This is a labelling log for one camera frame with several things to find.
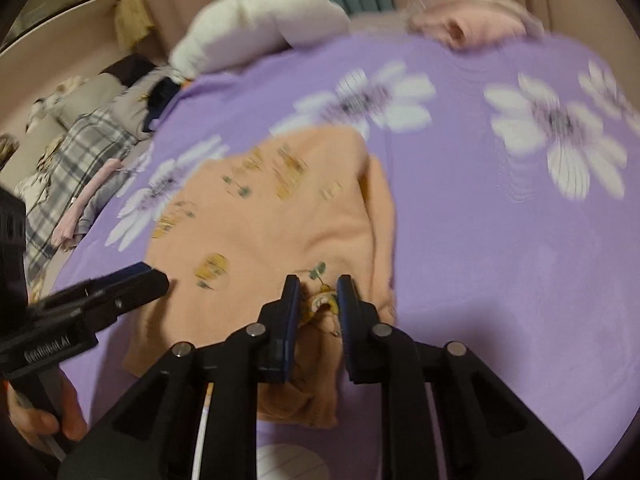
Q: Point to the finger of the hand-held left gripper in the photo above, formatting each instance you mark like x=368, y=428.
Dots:
x=100, y=285
x=130, y=295

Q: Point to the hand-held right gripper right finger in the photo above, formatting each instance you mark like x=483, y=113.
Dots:
x=346, y=330

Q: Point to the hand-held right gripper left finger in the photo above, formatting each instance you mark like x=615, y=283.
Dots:
x=292, y=330

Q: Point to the orange cartoon print shirt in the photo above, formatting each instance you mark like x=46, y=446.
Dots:
x=275, y=210

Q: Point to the person's left hand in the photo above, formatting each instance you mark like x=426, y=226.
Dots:
x=35, y=422

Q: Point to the light pink garment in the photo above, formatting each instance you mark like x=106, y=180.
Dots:
x=85, y=205

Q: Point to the grey plaid blanket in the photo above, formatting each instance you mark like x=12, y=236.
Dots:
x=85, y=160

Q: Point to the purple floral bedsheet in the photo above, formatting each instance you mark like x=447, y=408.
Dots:
x=500, y=285

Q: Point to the black and white plush toy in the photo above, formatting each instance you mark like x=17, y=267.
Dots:
x=37, y=114

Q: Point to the plain grey pillow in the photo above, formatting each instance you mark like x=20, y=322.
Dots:
x=132, y=105

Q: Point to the beige pillow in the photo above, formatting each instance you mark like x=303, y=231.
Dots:
x=90, y=97

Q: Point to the navy dark cloth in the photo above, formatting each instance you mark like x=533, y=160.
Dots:
x=162, y=102

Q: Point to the dark brown cloth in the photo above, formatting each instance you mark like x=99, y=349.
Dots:
x=130, y=67

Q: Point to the beige headboard shelf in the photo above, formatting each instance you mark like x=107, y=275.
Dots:
x=60, y=0

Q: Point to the white folded garment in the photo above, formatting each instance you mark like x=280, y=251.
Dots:
x=250, y=25

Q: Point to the grey bed cover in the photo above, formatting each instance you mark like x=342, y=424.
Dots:
x=380, y=22

